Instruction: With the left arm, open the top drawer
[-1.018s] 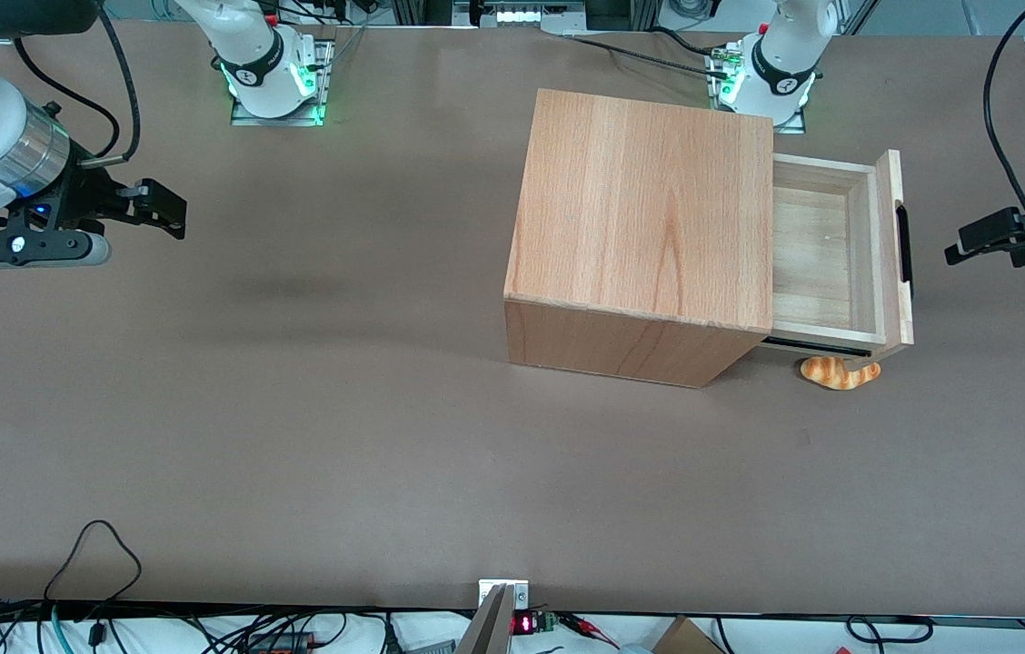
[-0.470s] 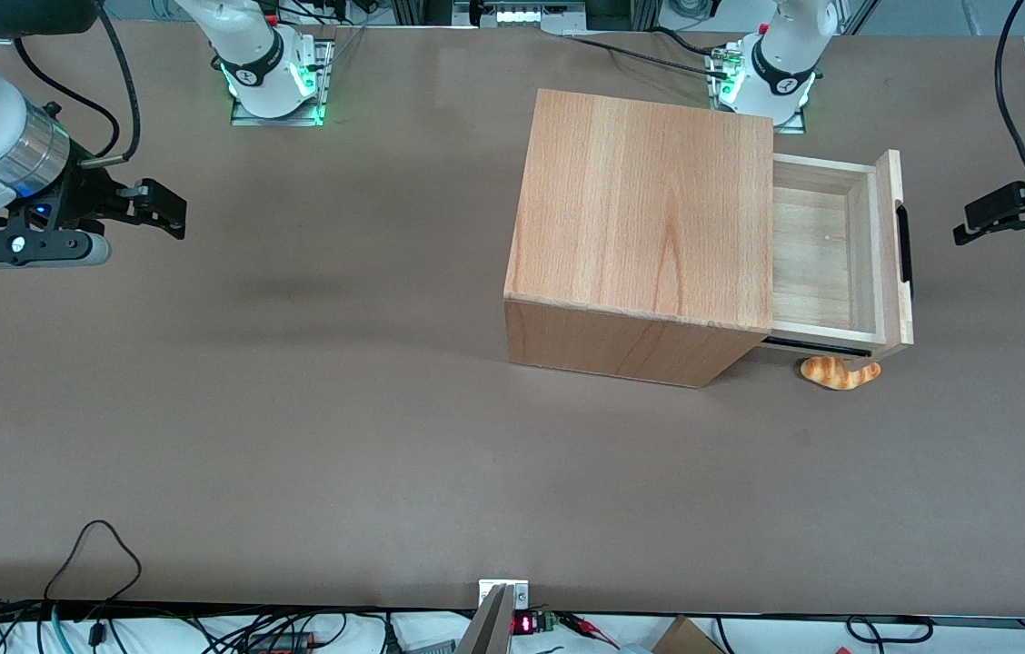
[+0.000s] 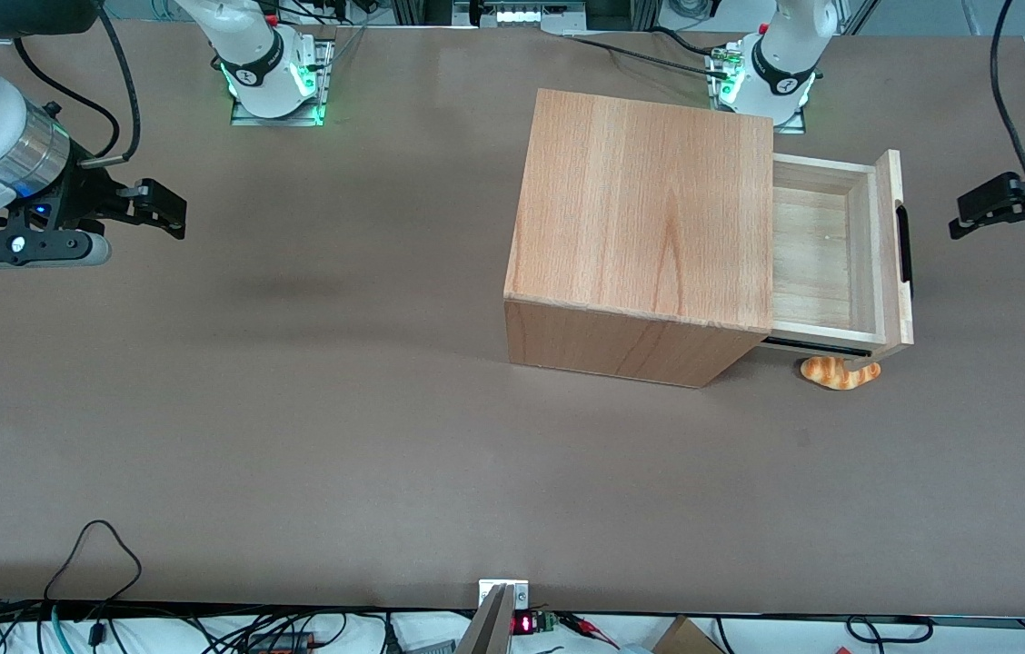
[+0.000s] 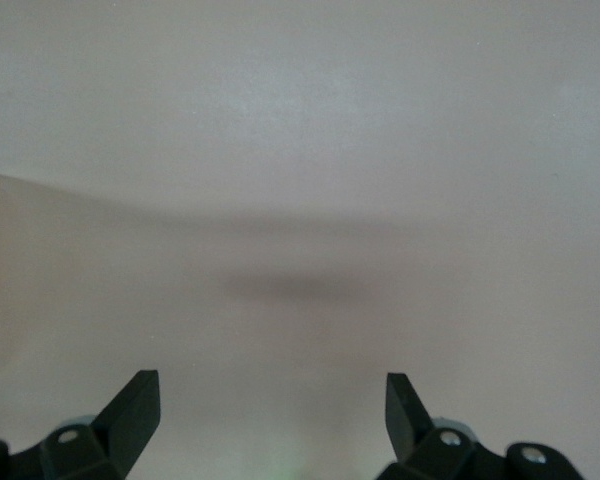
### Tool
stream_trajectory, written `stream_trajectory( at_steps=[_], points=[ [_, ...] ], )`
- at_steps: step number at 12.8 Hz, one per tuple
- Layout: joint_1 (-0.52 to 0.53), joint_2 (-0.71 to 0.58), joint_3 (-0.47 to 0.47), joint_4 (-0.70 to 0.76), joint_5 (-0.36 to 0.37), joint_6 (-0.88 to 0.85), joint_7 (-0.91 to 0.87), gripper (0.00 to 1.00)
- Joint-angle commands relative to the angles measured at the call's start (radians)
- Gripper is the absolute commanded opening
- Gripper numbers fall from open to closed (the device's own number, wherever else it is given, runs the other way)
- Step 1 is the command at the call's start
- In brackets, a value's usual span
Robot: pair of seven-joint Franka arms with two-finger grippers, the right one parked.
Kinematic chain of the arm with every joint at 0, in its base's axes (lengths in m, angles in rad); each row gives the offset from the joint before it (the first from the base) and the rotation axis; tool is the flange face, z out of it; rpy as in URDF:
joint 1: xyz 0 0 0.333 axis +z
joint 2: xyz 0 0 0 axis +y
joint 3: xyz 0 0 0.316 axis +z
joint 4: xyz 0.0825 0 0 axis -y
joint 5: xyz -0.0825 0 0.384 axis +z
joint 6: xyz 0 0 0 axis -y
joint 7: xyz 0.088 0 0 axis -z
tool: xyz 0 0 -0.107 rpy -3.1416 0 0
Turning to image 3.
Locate black cable with metal plug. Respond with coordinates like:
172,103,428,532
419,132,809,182
81,5,143,172

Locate white lit device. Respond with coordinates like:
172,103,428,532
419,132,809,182
472,0,588,30

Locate striped bread roll toy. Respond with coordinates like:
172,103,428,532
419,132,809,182
801,356,881,391

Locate wooden drawer cabinet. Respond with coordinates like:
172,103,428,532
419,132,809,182
503,88,775,389

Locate short black table cable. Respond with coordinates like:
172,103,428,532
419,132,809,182
653,26,724,59

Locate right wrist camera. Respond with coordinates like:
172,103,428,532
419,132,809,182
0,227,112,268

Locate orange black device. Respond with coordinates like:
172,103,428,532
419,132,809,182
247,630,315,654

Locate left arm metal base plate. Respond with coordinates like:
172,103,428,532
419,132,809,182
705,50,808,135

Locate long black table cable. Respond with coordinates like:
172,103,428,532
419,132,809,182
562,33,731,79

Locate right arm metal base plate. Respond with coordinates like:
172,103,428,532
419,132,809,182
230,38,334,127

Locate grey slanted post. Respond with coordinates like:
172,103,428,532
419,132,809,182
455,584,514,654

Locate small aluminium bracket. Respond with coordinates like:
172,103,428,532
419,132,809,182
478,579,531,611

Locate black coiled cable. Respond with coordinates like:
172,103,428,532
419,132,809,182
846,615,935,645

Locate black looped cable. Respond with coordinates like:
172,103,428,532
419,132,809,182
44,520,144,606

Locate wooden drawer with black handle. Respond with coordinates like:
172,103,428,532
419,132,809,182
760,148,916,372

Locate red clip leads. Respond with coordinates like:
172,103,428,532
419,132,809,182
558,612,620,649

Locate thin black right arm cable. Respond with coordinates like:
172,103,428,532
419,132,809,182
14,36,121,157

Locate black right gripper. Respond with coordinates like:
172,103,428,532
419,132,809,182
22,168,187,241

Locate brown cardboard piece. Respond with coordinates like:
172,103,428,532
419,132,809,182
652,616,728,654

